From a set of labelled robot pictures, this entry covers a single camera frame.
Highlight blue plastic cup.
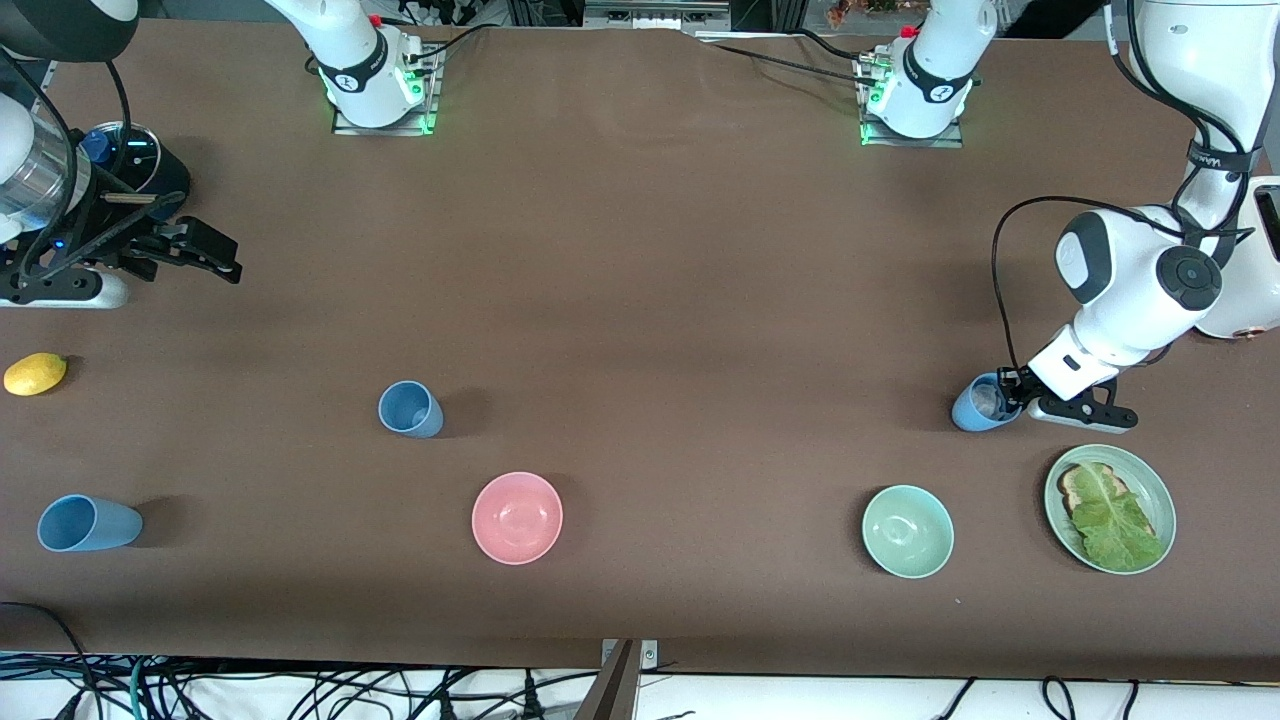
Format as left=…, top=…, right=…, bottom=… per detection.
left=950, top=372, right=1024, bottom=433
left=378, top=380, right=445, bottom=439
left=37, top=494, right=143, bottom=553

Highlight toast slice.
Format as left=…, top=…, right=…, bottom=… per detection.
left=1058, top=462, right=1159, bottom=546

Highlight green lettuce leaf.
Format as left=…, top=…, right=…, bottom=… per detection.
left=1072, top=462, right=1167, bottom=573

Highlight green plate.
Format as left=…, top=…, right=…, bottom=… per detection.
left=1044, top=444, right=1177, bottom=575

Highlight yellow lemon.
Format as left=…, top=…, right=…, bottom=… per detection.
left=3, top=352, right=68, bottom=397

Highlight mint green bowl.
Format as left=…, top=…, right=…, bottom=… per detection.
left=862, top=485, right=955, bottom=579

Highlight white countertop appliance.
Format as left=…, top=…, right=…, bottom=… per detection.
left=1195, top=175, right=1280, bottom=342

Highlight pink bowl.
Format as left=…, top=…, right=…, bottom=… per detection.
left=471, top=471, right=564, bottom=566

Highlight dark angled bar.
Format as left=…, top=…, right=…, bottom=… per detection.
left=573, top=640, right=642, bottom=720

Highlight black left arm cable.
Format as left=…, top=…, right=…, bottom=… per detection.
left=990, top=195, right=1251, bottom=376

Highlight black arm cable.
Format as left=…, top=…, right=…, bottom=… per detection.
left=0, top=45, right=136, bottom=286
left=990, top=195, right=1251, bottom=376

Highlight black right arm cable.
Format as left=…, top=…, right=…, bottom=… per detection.
left=0, top=45, right=136, bottom=286

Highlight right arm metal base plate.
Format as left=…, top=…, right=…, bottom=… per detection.
left=331, top=45, right=441, bottom=137

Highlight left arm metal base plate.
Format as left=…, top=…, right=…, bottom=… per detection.
left=857, top=55, right=967, bottom=149

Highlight black base cable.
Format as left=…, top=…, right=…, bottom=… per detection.
left=795, top=28, right=883, bottom=63
left=698, top=40, right=873, bottom=87
left=405, top=22, right=503, bottom=77

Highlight tangled black floor cables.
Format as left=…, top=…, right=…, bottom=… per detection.
left=0, top=655, right=601, bottom=720

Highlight aluminium frame rail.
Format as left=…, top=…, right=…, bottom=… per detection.
left=583, top=0, right=733, bottom=31

